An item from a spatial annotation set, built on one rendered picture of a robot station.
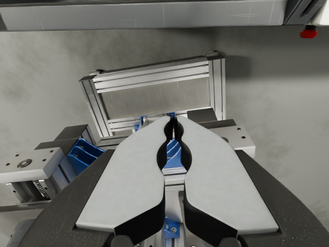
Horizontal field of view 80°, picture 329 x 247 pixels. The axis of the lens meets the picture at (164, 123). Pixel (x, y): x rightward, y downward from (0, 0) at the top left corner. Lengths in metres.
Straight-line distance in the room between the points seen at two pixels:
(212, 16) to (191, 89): 0.85
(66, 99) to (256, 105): 1.41
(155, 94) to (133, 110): 0.18
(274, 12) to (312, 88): 1.33
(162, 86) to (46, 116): 1.01
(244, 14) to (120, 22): 0.21
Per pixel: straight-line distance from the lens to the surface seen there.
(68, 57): 1.53
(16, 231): 0.66
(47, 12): 0.44
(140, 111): 1.28
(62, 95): 1.66
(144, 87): 1.21
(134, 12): 0.39
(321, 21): 0.43
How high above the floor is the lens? 1.34
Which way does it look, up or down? 59 degrees down
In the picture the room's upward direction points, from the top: 176 degrees counter-clockwise
